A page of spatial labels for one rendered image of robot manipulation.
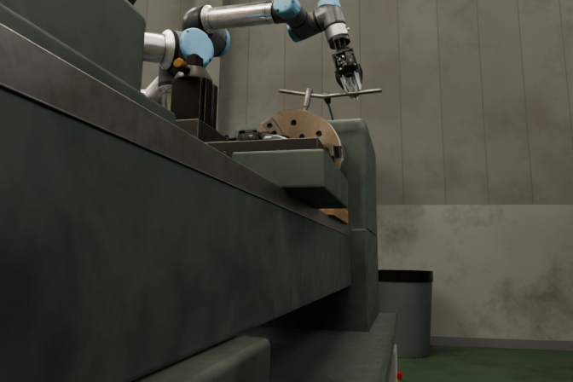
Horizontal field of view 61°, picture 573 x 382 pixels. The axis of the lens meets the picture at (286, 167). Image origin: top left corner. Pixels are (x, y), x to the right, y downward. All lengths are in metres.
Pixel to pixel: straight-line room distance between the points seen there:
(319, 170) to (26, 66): 0.52
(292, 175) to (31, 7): 0.44
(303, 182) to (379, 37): 4.75
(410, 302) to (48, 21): 3.94
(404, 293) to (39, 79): 4.01
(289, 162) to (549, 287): 4.59
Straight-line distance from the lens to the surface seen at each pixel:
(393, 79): 5.26
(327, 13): 1.72
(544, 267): 5.19
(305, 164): 0.73
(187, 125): 0.95
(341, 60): 1.63
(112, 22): 0.52
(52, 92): 0.28
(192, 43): 1.49
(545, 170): 5.30
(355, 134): 1.70
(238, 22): 1.72
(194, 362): 0.43
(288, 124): 1.58
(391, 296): 4.21
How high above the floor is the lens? 0.76
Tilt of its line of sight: 11 degrees up
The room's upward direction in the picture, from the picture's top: 1 degrees clockwise
